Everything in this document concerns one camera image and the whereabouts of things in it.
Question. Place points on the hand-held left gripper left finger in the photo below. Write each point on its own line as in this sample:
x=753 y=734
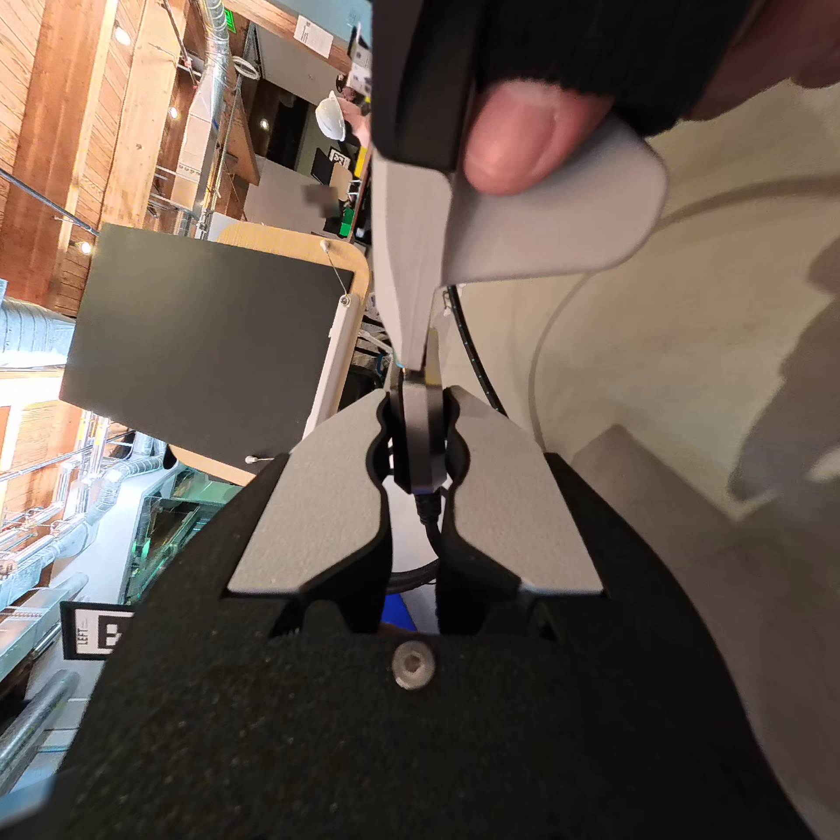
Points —
x=308 y=518

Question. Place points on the white power adapter block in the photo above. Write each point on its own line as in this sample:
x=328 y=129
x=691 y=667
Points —
x=420 y=446

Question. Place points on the tag sign on black stand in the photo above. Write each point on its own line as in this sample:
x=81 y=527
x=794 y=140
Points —
x=85 y=630

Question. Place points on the person's right hand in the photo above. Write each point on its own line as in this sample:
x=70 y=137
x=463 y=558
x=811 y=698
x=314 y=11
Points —
x=525 y=144

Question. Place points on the white hard hat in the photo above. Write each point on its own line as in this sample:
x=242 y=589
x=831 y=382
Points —
x=330 y=117

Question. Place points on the long silver ventilation duct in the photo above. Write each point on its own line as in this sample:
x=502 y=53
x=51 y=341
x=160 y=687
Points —
x=79 y=531

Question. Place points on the grey desk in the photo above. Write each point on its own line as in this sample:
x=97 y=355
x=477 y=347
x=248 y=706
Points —
x=656 y=367

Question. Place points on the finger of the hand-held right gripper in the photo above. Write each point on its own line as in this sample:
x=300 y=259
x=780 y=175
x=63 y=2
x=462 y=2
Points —
x=410 y=262

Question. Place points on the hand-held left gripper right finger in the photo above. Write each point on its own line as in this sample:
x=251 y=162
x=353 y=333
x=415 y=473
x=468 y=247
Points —
x=525 y=518

